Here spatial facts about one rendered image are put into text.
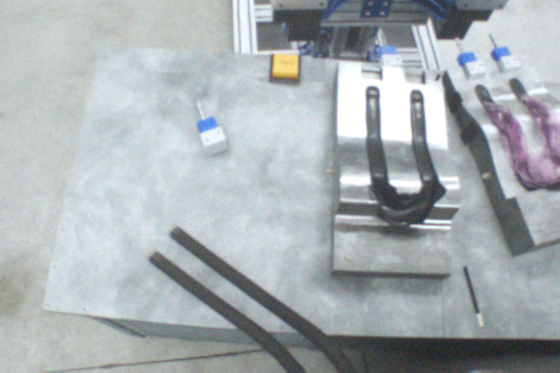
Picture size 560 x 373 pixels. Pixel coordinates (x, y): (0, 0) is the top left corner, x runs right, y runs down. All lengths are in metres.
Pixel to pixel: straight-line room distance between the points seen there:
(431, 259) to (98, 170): 0.79
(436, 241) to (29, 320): 1.51
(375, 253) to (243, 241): 0.29
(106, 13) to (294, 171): 1.65
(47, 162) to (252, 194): 1.26
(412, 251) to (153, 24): 1.77
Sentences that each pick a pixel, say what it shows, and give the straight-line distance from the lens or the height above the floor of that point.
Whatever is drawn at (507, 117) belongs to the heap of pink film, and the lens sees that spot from 1.30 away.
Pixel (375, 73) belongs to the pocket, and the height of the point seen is 0.86.
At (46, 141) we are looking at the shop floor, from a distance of 2.33.
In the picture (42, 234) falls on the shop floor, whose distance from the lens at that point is 2.17.
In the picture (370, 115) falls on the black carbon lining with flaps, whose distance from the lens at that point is 1.22.
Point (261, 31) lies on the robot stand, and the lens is 2.19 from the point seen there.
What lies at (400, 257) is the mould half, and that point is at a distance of 1.13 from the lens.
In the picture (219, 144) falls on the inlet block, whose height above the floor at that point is 0.84.
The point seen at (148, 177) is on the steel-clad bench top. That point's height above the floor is 0.80.
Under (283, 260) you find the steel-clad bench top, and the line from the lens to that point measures 1.15.
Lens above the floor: 1.91
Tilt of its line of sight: 66 degrees down
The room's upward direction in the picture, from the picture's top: 6 degrees clockwise
